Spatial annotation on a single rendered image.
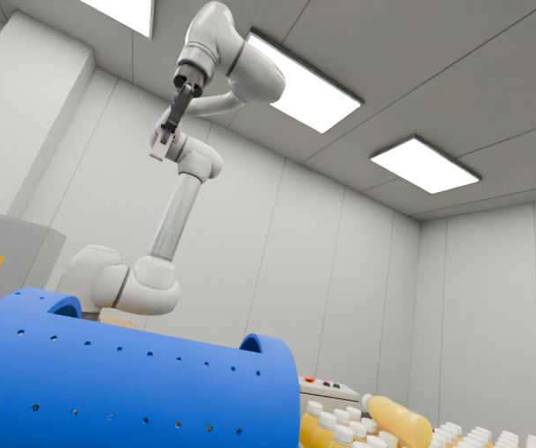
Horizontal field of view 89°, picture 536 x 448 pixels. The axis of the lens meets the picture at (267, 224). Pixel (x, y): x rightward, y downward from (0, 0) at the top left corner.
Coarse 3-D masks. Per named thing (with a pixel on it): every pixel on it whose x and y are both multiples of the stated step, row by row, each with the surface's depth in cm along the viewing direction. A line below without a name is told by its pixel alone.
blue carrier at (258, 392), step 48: (0, 336) 35; (48, 336) 37; (96, 336) 40; (144, 336) 42; (0, 384) 32; (48, 384) 34; (96, 384) 36; (144, 384) 37; (192, 384) 39; (240, 384) 42; (288, 384) 45; (0, 432) 31; (48, 432) 32; (96, 432) 34; (144, 432) 35; (192, 432) 37; (240, 432) 39; (288, 432) 40
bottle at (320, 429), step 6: (318, 426) 65; (324, 426) 64; (318, 432) 64; (324, 432) 63; (330, 432) 63; (312, 438) 64; (318, 438) 63; (324, 438) 62; (330, 438) 62; (312, 444) 63; (318, 444) 62; (324, 444) 62
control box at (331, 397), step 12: (300, 384) 80; (312, 384) 83; (300, 396) 79; (312, 396) 80; (324, 396) 81; (336, 396) 82; (348, 396) 83; (300, 408) 78; (324, 408) 80; (336, 408) 81
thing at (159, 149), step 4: (160, 132) 63; (160, 136) 63; (172, 136) 65; (156, 140) 63; (168, 140) 64; (156, 144) 63; (160, 144) 63; (168, 144) 64; (152, 148) 62; (156, 148) 62; (160, 148) 63; (164, 148) 63; (152, 152) 62; (156, 152) 62; (160, 152) 63; (164, 152) 63; (156, 156) 62; (160, 156) 63
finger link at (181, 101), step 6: (186, 84) 61; (180, 90) 62; (192, 90) 62; (180, 96) 62; (180, 102) 62; (186, 102) 62; (174, 108) 62; (180, 108) 62; (174, 114) 62; (180, 114) 62; (168, 120) 61; (174, 120) 62; (174, 126) 62
